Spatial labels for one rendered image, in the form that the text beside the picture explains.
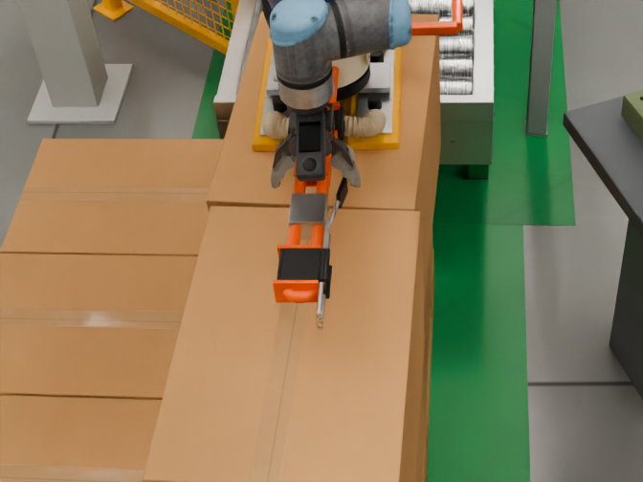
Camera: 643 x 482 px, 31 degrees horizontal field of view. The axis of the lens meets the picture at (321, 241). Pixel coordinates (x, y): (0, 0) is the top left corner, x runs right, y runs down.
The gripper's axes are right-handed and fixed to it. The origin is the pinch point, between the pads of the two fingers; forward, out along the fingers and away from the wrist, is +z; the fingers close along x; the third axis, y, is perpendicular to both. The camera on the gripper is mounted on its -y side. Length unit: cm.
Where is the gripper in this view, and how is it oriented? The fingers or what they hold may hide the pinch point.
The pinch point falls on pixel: (316, 190)
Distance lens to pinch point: 204.6
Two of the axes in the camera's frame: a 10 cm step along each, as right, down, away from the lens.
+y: 0.7, -7.3, 6.8
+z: 0.8, 6.8, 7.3
